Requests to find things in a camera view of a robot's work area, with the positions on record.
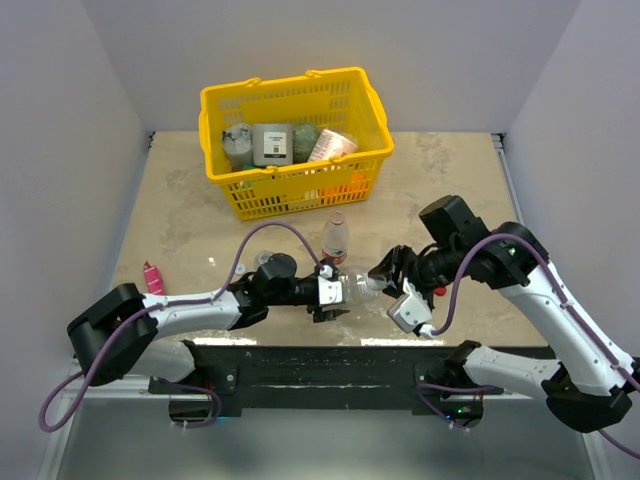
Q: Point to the red label water bottle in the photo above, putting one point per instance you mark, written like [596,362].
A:
[335,238]

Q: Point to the pink snack packet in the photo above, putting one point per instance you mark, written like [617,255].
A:
[153,279]

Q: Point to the green round vegetable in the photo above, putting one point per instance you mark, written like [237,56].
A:
[304,139]

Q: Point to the green packet in basket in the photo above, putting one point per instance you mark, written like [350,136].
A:
[247,167]

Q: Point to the yellow plastic basket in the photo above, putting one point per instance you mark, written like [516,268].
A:
[342,100]

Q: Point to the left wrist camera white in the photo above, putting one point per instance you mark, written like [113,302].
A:
[330,287]

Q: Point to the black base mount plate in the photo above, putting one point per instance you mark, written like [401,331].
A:
[322,378]

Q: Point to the grey crumpled can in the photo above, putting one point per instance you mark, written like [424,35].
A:
[238,145]

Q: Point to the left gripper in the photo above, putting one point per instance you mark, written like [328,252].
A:
[324,313]

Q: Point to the orange item in basket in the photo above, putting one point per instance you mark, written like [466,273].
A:
[354,190]

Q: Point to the white bottle cap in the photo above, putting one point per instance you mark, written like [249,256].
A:
[375,285]

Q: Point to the pink printed package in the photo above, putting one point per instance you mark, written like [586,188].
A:
[331,145]

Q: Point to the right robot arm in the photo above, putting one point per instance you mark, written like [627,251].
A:
[588,383]

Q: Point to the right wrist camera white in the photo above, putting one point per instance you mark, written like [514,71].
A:
[412,313]

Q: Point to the aluminium frame rail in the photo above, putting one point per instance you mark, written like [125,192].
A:
[182,223]

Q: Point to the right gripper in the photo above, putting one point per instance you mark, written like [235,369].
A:
[398,258]

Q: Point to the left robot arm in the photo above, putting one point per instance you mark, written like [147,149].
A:
[125,331]

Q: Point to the grey box with label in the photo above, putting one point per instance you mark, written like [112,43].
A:
[272,144]

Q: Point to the blue label water bottle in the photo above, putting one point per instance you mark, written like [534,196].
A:
[262,258]

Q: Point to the large clear square bottle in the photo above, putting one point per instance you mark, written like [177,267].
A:
[355,289]

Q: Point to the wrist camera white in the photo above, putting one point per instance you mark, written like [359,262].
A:
[330,287]
[412,313]

